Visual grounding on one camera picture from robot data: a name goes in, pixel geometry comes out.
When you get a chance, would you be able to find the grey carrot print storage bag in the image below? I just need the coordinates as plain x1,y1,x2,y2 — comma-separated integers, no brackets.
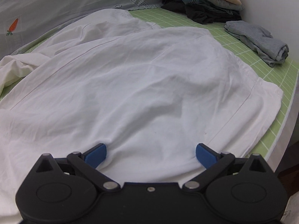
1,0,161,57

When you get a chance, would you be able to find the loose folded grey garment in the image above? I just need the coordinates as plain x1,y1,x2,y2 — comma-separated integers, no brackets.
224,21,289,67

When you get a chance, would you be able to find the green grid cutting mat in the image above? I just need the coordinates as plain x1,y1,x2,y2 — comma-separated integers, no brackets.
1,9,298,157

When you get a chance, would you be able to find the white shirt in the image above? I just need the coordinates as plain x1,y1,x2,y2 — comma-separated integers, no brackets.
1,9,283,223

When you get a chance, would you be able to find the black garment pile bottom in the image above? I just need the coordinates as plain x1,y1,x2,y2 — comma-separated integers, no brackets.
161,0,242,24

